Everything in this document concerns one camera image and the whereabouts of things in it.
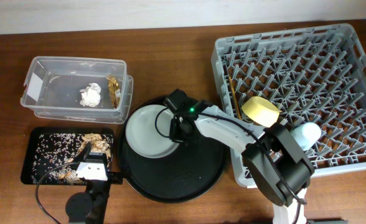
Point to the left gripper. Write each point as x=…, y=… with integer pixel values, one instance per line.
x=116, y=177

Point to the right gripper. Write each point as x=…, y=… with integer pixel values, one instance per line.
x=173, y=135

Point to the grey round plate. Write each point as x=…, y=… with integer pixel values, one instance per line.
x=147, y=132

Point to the rice and food scraps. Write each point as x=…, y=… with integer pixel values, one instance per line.
x=92, y=143

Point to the white tissue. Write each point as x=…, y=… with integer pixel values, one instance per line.
x=90, y=96

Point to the brown gold snack wrapper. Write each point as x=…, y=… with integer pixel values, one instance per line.
x=114, y=91

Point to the wooden chopstick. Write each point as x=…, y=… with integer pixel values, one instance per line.
x=235, y=102

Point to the yellow bowl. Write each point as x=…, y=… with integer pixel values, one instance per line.
x=261, y=111

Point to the light blue cup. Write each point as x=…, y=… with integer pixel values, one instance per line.
x=306, y=135

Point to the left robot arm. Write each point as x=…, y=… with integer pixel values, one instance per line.
x=90, y=206

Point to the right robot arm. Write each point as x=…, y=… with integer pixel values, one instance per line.
x=279, y=167

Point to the clear plastic waste bin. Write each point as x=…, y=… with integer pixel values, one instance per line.
x=54, y=88

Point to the grey plastic dishwasher rack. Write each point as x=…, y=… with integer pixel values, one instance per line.
x=314, y=74

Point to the round black serving tray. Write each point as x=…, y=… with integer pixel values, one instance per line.
x=187, y=173

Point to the black rectangular tray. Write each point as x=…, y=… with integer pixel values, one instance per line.
x=34, y=137

